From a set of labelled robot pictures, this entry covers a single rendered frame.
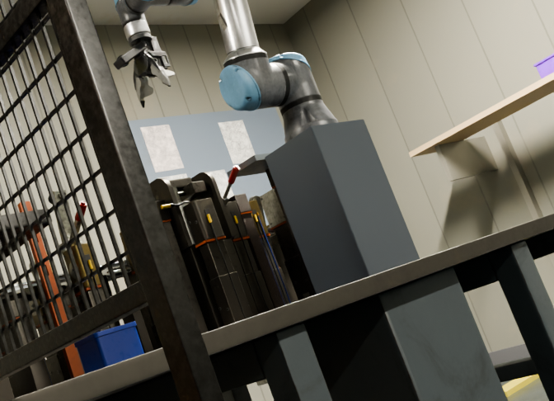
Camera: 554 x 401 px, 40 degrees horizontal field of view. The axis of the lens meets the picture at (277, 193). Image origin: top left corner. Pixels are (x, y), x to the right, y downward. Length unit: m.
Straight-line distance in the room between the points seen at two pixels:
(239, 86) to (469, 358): 0.87
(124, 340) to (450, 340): 0.77
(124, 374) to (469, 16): 3.97
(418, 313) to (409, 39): 3.51
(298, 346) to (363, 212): 0.50
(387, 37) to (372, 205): 3.43
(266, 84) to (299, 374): 0.77
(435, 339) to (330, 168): 0.48
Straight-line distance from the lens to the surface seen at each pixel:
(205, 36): 5.44
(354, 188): 1.91
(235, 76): 1.93
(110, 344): 1.70
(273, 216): 2.58
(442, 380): 1.86
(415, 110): 5.18
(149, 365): 1.29
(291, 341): 1.52
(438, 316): 1.90
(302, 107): 2.00
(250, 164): 2.28
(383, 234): 1.93
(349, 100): 5.54
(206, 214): 2.16
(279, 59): 2.04
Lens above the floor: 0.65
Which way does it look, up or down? 10 degrees up
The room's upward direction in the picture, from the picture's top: 21 degrees counter-clockwise
